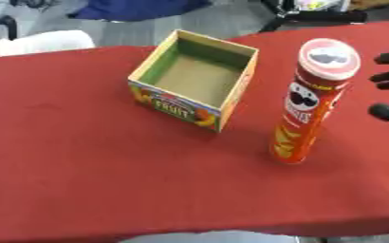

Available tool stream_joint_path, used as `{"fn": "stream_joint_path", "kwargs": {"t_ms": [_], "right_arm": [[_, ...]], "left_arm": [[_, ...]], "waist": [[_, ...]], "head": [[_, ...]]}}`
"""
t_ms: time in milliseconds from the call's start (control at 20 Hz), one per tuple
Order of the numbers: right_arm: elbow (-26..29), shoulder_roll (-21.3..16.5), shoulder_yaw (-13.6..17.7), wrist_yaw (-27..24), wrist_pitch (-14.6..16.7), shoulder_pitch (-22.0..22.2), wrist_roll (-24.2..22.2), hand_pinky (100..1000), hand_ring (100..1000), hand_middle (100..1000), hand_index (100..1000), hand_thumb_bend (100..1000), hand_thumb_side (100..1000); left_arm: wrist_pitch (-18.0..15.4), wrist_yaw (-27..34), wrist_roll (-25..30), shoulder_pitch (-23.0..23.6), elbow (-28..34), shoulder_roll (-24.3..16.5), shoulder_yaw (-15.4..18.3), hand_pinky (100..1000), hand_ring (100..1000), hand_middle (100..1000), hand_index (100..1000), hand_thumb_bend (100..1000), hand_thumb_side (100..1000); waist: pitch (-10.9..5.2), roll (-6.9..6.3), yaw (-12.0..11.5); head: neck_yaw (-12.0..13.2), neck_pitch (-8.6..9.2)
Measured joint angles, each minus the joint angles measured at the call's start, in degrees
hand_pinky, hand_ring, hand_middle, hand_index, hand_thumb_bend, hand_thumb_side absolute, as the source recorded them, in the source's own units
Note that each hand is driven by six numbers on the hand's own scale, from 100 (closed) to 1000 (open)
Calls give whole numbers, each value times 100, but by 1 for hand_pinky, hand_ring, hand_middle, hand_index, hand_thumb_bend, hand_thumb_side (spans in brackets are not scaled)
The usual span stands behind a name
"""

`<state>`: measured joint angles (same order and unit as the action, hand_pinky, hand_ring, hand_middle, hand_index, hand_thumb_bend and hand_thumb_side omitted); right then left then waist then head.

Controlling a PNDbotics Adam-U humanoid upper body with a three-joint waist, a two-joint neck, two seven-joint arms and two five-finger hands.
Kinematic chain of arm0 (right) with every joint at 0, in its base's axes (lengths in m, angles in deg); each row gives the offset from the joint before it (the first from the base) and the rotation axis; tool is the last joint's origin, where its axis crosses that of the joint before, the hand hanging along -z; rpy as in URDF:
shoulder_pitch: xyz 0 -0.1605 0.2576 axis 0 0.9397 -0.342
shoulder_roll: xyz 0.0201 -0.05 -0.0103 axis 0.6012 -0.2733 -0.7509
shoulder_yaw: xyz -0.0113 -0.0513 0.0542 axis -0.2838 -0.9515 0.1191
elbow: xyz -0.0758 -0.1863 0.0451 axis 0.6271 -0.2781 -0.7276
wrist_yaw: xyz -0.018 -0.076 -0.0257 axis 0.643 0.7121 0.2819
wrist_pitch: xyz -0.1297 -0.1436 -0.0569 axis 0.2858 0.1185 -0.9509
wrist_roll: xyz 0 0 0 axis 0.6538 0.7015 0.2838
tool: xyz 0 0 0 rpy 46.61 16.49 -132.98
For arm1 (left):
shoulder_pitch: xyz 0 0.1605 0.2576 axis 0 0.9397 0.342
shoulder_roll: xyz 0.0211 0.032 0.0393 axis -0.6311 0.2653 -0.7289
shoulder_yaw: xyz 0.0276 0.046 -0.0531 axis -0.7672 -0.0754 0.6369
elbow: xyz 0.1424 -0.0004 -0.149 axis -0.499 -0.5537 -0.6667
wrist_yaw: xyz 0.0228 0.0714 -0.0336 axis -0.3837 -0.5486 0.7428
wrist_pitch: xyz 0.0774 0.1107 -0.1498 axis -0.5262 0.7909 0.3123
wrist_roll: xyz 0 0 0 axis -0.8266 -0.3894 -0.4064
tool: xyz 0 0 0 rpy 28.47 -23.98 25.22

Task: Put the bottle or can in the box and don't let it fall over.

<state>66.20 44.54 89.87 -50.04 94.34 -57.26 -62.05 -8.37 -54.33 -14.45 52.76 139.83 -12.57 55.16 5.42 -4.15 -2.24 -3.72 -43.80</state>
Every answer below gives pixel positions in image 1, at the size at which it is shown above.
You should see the open cardboard box green inside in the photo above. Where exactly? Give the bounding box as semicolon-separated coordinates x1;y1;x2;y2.
126;29;261;133

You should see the white chair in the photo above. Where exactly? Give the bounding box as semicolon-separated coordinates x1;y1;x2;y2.
0;28;97;59

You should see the blue bag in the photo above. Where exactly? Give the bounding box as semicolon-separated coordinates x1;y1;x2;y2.
66;0;213;23

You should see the red cylindrical chip can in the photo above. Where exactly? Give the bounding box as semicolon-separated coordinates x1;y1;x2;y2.
268;37;364;165

